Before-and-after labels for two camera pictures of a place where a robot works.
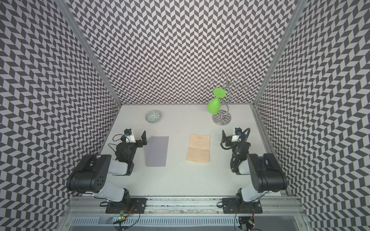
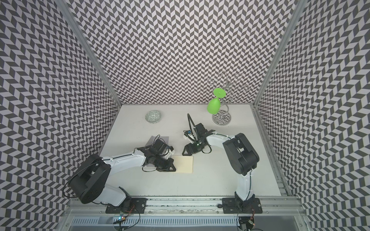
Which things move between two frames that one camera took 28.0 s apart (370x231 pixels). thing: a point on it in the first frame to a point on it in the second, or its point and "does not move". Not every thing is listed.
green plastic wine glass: (214, 104) does not move
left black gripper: (144, 142) to (166, 169)
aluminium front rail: (286, 205) does not move
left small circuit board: (122, 217) does not move
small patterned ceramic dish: (153, 116) does not move
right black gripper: (228, 141) to (189, 147)
